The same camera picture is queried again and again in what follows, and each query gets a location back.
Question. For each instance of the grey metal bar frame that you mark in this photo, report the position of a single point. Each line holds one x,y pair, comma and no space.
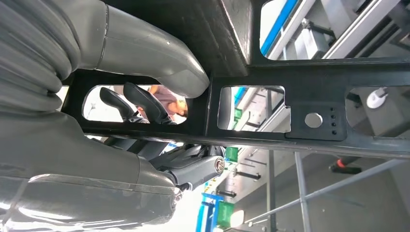
302,192

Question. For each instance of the white round knob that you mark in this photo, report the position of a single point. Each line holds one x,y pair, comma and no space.
376,98

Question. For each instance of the aluminium profile frame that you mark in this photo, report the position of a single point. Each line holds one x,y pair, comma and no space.
362,28

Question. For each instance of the green plastic box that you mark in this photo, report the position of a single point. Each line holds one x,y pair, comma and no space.
231,154
225,214

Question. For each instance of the person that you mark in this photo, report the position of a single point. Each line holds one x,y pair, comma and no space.
175,107

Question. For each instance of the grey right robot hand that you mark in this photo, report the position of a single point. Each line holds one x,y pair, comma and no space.
80,153

